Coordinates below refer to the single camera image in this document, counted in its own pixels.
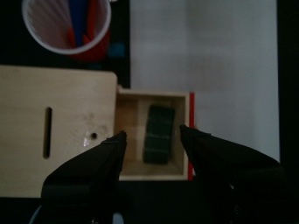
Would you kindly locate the small open wooden box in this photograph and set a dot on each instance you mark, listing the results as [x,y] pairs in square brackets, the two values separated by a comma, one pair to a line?
[155,134]

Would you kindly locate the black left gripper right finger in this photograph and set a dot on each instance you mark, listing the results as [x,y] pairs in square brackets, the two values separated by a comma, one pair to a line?
[230,172]

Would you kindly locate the dark green toy sushi roll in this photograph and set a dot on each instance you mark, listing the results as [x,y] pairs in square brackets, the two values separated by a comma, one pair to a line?
[159,134]

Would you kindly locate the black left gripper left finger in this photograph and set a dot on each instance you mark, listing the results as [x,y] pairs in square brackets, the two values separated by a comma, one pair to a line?
[87,178]

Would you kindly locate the orange plastic utensil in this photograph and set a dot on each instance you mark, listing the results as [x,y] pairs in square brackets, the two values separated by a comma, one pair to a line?
[91,20]

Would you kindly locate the white paper sheet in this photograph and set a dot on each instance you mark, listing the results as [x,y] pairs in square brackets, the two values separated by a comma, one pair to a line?
[218,73]

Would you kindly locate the wooden board with slot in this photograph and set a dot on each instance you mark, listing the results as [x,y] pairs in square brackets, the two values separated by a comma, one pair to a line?
[54,128]

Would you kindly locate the blue plastic utensil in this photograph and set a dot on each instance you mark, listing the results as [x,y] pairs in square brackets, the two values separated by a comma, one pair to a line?
[79,20]

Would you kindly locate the red plastic cup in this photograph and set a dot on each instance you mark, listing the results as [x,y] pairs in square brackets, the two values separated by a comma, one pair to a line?
[66,26]

